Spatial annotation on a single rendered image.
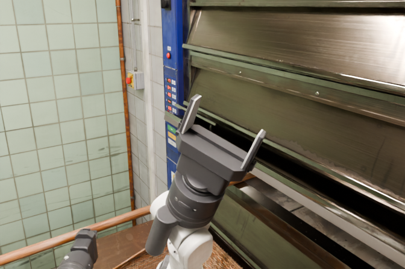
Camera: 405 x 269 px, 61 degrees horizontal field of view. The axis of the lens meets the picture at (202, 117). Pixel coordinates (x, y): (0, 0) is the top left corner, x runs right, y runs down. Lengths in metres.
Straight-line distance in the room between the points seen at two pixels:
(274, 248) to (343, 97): 0.66
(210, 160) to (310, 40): 0.62
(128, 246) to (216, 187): 1.64
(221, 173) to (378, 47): 0.55
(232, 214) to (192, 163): 1.04
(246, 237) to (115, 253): 0.88
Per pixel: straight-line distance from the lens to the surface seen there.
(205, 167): 0.52
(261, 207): 1.35
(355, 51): 0.95
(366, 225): 0.86
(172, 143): 1.82
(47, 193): 2.56
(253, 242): 1.47
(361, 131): 0.99
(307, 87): 1.06
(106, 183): 2.64
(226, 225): 1.58
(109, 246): 2.16
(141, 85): 2.10
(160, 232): 0.60
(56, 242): 1.22
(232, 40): 1.30
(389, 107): 0.92
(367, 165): 0.97
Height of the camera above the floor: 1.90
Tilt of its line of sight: 18 degrees down
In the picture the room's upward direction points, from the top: straight up
